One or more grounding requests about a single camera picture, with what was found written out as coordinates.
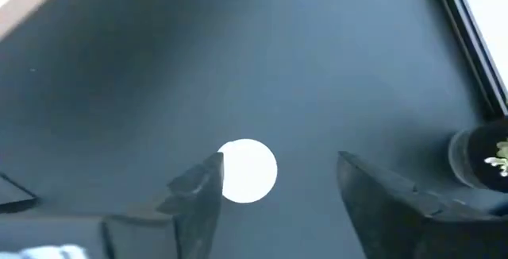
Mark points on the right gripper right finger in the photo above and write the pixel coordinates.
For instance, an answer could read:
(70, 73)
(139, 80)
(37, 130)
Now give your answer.
(397, 219)

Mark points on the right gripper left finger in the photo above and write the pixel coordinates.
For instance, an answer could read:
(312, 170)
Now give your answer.
(190, 219)

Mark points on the wide orange pill bottle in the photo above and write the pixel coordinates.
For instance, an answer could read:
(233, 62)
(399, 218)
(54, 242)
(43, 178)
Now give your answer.
(250, 171)

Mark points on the potted green plant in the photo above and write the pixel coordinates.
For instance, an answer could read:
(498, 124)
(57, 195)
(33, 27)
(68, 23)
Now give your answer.
(476, 144)

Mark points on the black table frame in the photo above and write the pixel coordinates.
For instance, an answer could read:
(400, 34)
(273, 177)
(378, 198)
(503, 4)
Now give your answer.
(470, 36)

